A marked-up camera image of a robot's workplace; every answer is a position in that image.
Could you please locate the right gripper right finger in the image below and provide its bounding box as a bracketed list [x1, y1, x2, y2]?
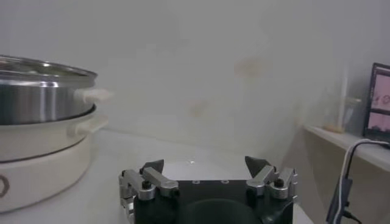
[244, 155, 299, 201]

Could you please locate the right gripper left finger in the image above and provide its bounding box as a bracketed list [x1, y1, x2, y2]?
[118, 159, 180, 214]

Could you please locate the glass lid with cream handle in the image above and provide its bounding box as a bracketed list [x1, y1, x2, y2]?
[0, 54, 98, 80]

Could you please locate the perforated steel steamer basket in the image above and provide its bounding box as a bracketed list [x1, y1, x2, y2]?
[0, 54, 112, 125]

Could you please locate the white rectangular table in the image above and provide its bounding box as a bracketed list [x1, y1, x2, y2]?
[0, 129, 316, 224]

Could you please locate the white side table with cup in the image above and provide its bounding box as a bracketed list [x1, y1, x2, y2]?
[303, 124, 390, 224]

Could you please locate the clear plastic drink cup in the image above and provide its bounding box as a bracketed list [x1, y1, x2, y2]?
[322, 91, 363, 135]

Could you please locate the cream electric cooker pot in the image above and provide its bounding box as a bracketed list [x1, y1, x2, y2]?
[0, 105, 109, 214]

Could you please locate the dark framed monitor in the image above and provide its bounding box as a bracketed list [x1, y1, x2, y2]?
[363, 62, 390, 150]

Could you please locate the black and white cable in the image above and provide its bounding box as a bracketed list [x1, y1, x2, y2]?
[325, 138, 390, 224]

